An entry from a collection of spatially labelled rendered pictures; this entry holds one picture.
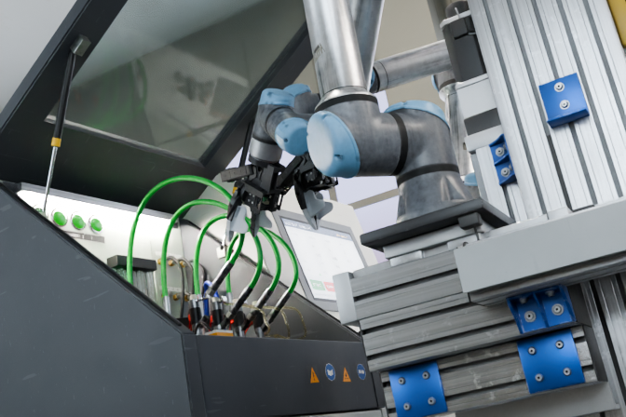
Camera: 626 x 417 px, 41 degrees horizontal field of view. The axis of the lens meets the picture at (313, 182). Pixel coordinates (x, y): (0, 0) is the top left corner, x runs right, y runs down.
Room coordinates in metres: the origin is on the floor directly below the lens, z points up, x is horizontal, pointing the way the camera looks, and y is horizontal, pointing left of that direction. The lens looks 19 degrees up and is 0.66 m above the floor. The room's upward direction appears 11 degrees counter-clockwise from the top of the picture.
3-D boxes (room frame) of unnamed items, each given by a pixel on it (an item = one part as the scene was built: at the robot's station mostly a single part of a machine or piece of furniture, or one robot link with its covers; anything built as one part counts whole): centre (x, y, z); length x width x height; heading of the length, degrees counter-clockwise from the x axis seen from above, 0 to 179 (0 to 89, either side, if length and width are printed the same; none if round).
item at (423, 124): (1.45, -0.20, 1.20); 0.13 x 0.12 x 0.14; 116
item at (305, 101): (1.90, 0.00, 1.51); 0.09 x 0.08 x 0.11; 110
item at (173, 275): (2.30, 0.43, 1.20); 0.13 x 0.03 x 0.31; 149
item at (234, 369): (1.83, 0.13, 0.87); 0.62 x 0.04 x 0.16; 149
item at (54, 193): (2.09, 0.56, 1.43); 0.54 x 0.03 x 0.02; 149
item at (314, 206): (1.88, 0.01, 1.25); 0.06 x 0.03 x 0.09; 59
